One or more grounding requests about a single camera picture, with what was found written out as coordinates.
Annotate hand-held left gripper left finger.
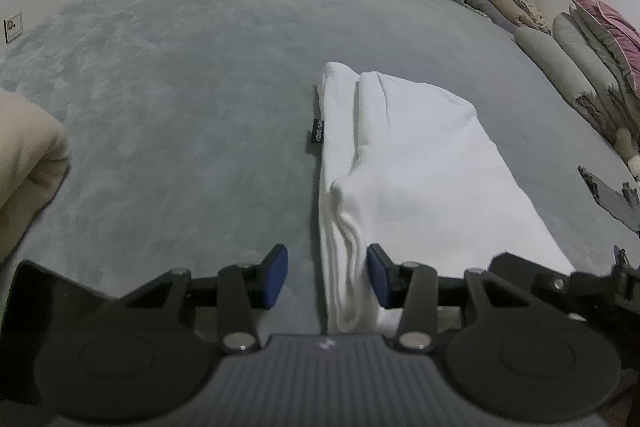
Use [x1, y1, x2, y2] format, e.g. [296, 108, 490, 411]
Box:
[122, 244, 290, 354]

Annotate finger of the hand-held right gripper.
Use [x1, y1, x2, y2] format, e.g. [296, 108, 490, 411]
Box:
[487, 252, 574, 296]

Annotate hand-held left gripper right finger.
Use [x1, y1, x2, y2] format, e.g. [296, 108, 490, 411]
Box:
[366, 243, 530, 354]

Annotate white t-shirt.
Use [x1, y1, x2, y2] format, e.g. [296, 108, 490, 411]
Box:
[306, 61, 576, 335]

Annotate dark grey folded clothes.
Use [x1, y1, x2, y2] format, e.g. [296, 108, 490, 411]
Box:
[577, 164, 640, 233]

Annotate cream folded cloth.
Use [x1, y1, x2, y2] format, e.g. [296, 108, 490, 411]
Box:
[615, 127, 640, 178]

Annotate grey bed blanket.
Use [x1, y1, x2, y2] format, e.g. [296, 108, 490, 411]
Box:
[0, 0, 640, 338]

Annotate stacked grey quilt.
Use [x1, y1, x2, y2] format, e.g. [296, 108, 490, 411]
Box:
[552, 9, 640, 142]

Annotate pink pillow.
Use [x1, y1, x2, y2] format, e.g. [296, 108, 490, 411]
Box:
[568, 0, 640, 95]

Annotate floral folded quilt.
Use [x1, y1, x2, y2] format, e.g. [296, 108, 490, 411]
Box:
[507, 0, 551, 32]

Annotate beige garment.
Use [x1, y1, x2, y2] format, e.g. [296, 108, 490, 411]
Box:
[0, 89, 71, 260]

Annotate white wall socket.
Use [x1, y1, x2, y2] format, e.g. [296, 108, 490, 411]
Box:
[4, 9, 24, 44]

